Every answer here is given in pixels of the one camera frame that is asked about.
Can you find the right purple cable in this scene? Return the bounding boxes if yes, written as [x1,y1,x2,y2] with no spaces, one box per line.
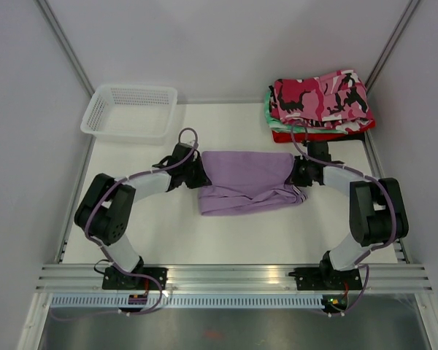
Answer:
[290,123,399,316]

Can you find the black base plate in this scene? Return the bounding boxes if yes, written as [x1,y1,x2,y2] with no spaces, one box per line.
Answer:
[101,267,168,291]
[288,267,363,291]

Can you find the white plastic basket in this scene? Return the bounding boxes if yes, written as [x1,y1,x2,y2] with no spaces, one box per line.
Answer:
[80,84,177,146]

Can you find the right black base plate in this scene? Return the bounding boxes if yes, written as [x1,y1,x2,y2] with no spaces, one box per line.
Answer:
[288,267,363,291]

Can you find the right aluminium frame post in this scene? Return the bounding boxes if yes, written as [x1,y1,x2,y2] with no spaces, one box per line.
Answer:
[366,0,423,91]

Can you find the pink camouflage trousers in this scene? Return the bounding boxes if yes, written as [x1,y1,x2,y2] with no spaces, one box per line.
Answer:
[269,69,375,130]

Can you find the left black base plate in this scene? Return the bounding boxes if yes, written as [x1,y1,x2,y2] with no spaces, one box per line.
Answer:
[101,267,168,291]

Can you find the white slotted cable duct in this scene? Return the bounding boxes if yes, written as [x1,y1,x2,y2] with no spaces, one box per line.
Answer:
[50,293,346,310]

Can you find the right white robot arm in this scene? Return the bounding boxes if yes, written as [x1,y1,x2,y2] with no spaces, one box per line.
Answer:
[288,141,409,291]

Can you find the aluminium frame post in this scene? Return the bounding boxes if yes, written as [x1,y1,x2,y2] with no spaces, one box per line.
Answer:
[34,0,95,98]
[366,0,423,91]

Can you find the red folded trousers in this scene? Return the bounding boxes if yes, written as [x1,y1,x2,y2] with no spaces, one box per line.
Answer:
[270,120,376,144]

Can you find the purple cable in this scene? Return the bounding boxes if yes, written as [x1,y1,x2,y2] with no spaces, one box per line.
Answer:
[290,123,399,316]
[84,127,201,289]

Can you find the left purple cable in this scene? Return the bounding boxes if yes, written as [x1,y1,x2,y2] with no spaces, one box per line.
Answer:
[84,127,201,289]

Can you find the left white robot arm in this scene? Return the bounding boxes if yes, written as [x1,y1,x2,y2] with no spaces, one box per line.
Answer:
[74,142,211,290]

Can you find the green tie-dye folded trousers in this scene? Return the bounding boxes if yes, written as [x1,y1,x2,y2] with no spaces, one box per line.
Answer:
[264,92,345,135]

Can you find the left aluminium frame post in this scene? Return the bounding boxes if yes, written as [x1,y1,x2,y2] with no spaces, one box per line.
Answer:
[34,0,95,98]

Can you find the lilac trousers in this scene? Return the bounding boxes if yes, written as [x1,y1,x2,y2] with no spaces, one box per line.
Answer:
[198,151,307,217]

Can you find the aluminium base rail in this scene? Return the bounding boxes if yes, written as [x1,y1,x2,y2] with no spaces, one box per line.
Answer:
[35,264,433,294]

